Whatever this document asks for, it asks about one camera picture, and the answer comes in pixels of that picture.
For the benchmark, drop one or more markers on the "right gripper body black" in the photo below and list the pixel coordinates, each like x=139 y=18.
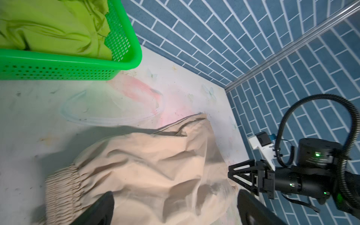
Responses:
x=265 y=179

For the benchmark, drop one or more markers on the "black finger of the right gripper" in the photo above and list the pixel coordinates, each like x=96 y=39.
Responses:
x=245 y=181
x=244 y=167

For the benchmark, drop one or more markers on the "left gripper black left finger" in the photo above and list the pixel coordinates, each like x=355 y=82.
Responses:
x=100 y=213

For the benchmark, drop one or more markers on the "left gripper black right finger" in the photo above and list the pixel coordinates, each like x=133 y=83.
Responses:
x=253 y=212

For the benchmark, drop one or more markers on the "beige drawstring shorts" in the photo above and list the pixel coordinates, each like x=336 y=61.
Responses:
x=175 y=176

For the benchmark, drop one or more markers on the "green plastic basket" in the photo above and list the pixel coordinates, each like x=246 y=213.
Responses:
x=122 y=41

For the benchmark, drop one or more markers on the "lime green shorts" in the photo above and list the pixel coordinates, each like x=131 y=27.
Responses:
x=74 y=28

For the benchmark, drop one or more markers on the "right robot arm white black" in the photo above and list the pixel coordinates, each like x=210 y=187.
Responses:
x=314 y=175

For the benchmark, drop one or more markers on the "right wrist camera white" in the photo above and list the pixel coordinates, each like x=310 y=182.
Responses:
x=263 y=142

